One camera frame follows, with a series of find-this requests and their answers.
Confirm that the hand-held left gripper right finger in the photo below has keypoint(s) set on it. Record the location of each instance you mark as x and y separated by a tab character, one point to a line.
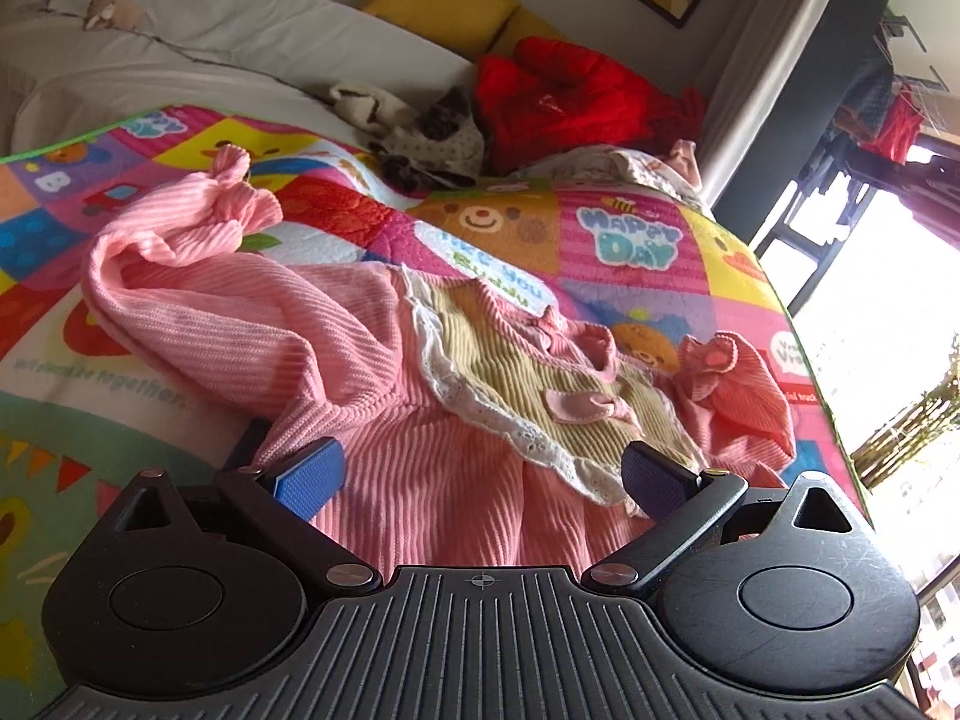
654	481

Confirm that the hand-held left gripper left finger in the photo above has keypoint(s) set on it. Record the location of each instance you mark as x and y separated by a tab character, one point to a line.
307	481

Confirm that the pink ribbed baby dress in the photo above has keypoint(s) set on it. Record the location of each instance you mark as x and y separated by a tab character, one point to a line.
375	427

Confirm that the hanging clothes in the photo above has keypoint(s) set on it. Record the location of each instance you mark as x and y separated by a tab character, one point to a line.
892	116

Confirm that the colourful printed play mat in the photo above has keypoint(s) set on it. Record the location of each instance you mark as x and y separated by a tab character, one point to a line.
637	240

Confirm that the outdoor plant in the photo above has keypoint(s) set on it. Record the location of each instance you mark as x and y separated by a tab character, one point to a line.
911	420

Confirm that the white floral garment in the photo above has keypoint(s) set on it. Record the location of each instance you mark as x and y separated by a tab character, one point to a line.
637	165

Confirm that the grey patterned cloth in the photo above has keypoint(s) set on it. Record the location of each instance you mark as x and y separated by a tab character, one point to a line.
442	139

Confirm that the cream cloth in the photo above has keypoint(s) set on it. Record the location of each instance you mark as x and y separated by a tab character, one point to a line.
360	106

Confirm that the red garment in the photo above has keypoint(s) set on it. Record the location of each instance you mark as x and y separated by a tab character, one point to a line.
570	97

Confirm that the white covered sofa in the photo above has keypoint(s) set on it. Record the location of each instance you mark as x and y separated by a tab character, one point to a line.
225	37

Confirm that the yellow cushion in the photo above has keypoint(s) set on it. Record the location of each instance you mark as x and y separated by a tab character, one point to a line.
442	4
529	26

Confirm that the beige plush toy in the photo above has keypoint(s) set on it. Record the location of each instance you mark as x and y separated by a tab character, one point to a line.
112	11

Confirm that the black window frame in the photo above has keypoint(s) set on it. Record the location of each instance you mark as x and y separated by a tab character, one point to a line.
799	214

